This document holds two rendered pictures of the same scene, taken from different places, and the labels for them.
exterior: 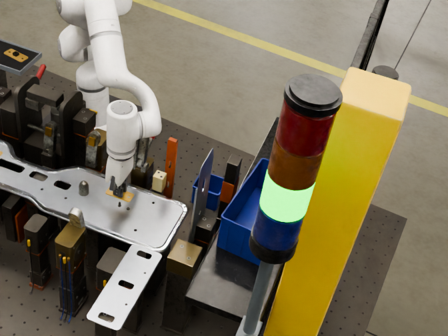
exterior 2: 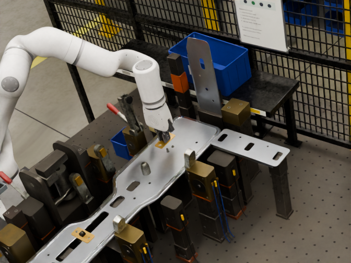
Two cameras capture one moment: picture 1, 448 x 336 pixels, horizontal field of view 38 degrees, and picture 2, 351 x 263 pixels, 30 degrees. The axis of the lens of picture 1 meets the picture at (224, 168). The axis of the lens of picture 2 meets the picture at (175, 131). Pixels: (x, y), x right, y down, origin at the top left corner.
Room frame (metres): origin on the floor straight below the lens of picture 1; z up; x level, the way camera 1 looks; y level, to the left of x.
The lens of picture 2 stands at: (0.31, 1.84, 2.56)
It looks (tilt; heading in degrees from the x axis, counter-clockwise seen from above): 38 degrees down; 304
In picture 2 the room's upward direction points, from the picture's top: 15 degrees counter-clockwise
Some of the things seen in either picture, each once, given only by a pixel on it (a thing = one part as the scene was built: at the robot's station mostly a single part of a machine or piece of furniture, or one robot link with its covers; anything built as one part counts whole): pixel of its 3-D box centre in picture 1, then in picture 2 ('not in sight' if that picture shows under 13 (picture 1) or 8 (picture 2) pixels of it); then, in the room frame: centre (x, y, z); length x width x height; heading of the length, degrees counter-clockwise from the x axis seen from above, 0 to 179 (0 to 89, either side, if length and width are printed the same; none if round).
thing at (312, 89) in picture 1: (275, 232); not in sight; (0.66, -0.09, 1.81); 0.07 x 0.07 x 0.53
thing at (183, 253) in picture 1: (180, 289); (241, 141); (1.22, 0.07, 0.88); 0.08 x 0.08 x 0.36; 77
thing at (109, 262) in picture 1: (110, 293); (230, 187); (1.20, 0.28, 0.84); 0.12 x 0.07 x 0.28; 167
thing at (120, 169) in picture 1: (120, 163); (157, 112); (1.41, 0.30, 1.19); 0.10 x 0.07 x 0.11; 166
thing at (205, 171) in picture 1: (201, 198); (203, 76); (1.34, 0.05, 1.17); 0.12 x 0.01 x 0.34; 167
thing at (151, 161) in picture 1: (142, 197); (140, 162); (1.59, 0.26, 0.87); 0.10 x 0.07 x 0.35; 167
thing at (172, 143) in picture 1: (167, 195); not in sight; (1.54, 0.17, 0.95); 0.03 x 0.01 x 0.50; 77
